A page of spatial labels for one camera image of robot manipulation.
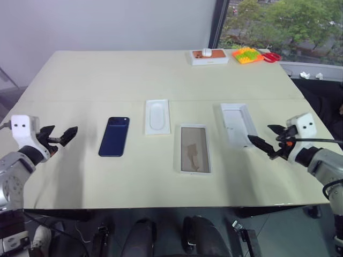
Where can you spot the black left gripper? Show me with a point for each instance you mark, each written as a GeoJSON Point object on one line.
{"type": "Point", "coordinates": [49, 142]}

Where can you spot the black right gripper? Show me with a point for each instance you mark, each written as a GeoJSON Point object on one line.
{"type": "Point", "coordinates": [285, 146]}

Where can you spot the white phone box base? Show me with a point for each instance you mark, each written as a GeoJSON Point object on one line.
{"type": "Point", "coordinates": [237, 125]}

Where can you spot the dark blue smartphone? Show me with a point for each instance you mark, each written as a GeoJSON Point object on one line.
{"type": "Point", "coordinates": [113, 136]}

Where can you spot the white phone box lid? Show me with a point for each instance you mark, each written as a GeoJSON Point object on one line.
{"type": "Point", "coordinates": [194, 150]}

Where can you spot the white moulded tray insert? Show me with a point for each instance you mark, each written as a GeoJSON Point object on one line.
{"type": "Point", "coordinates": [158, 117]}

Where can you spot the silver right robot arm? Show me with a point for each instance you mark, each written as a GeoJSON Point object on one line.
{"type": "Point", "coordinates": [325, 163]}

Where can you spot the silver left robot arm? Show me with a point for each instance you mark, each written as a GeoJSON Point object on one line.
{"type": "Point", "coordinates": [13, 171]}

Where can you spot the orange topped white box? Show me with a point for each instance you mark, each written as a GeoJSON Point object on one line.
{"type": "Point", "coordinates": [211, 59]}

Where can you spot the person in dark clothing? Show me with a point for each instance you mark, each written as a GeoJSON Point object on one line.
{"type": "Point", "coordinates": [319, 101]}

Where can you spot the white crumpled paper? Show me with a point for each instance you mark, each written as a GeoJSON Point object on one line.
{"type": "Point", "coordinates": [319, 76]}
{"type": "Point", "coordinates": [304, 75]}

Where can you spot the grey metal bar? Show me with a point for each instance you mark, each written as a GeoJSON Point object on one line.
{"type": "Point", "coordinates": [9, 77]}

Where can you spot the red scissors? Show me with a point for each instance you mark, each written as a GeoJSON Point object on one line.
{"type": "Point", "coordinates": [272, 57]}

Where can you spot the colourful building block plate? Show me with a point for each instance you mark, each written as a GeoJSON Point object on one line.
{"type": "Point", "coordinates": [246, 54]}

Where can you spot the grey side ledge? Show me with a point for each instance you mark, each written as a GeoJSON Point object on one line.
{"type": "Point", "coordinates": [329, 70]}

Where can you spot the white shoe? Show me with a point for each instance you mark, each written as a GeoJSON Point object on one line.
{"type": "Point", "coordinates": [42, 237]}

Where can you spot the white earbuds case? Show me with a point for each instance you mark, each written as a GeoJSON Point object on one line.
{"type": "Point", "coordinates": [206, 51]}

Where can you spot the dark rounded shape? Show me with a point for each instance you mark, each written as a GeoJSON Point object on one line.
{"type": "Point", "coordinates": [203, 238]}
{"type": "Point", "coordinates": [139, 238]}

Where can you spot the white power strip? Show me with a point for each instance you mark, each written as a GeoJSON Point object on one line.
{"type": "Point", "coordinates": [13, 244]}

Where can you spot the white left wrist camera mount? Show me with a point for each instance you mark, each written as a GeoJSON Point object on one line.
{"type": "Point", "coordinates": [22, 125]}

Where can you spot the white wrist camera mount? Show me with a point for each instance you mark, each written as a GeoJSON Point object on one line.
{"type": "Point", "coordinates": [305, 125]}
{"type": "Point", "coordinates": [22, 125]}

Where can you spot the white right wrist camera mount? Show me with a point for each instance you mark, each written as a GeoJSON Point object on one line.
{"type": "Point", "coordinates": [305, 125]}

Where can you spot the black table frame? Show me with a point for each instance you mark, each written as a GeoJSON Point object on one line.
{"type": "Point", "coordinates": [67, 214]}

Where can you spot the black metal bracket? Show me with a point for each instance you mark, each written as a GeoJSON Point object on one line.
{"type": "Point", "coordinates": [245, 238]}
{"type": "Point", "coordinates": [101, 241]}

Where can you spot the black window frame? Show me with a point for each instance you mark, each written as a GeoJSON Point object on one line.
{"type": "Point", "coordinates": [217, 24]}

